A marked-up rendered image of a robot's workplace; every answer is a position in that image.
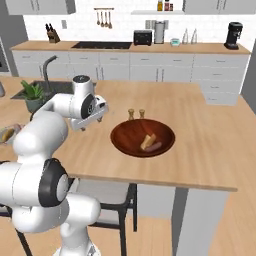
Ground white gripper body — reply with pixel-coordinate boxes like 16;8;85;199
69;105;110;132

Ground dark brown wooden bowl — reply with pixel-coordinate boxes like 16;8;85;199
110;118;177;159

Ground tan bun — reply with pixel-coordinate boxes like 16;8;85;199
140;133;157;151
0;127;16;144

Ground pale grey plate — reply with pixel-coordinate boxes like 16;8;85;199
0;123;26;147

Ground dark grey sink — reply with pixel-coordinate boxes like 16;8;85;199
10;80;98;101

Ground green potted plant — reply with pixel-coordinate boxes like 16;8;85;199
20;79;46;114

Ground grey tap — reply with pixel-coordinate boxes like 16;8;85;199
41;55;59;93

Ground grey lower cupboard run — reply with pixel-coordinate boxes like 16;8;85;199
11;49;251;107

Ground black hob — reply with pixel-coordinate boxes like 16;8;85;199
70;40;134;51

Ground wooden knife block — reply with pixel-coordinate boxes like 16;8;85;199
45;22;61;45

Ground black toaster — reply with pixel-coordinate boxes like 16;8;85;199
133;29;154;47

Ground clear glass bottle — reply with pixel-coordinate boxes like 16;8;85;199
182;27;191;45
190;27;199;45

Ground grey upper cupboards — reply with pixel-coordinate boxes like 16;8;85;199
4;0;77;16
182;0;256;16

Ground grey fridge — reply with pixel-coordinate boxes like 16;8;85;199
240;39;256;115

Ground black coffee machine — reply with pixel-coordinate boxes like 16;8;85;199
223;21;244;51

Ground black frame stool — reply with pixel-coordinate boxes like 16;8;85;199
0;203;34;256
67;179;139;256

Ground rail with hanging utensils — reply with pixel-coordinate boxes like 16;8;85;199
93;7;115;30

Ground grey wall oven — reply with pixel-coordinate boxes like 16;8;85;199
0;35;12;75

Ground white wall shelf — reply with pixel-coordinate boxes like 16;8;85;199
130;9;185;16

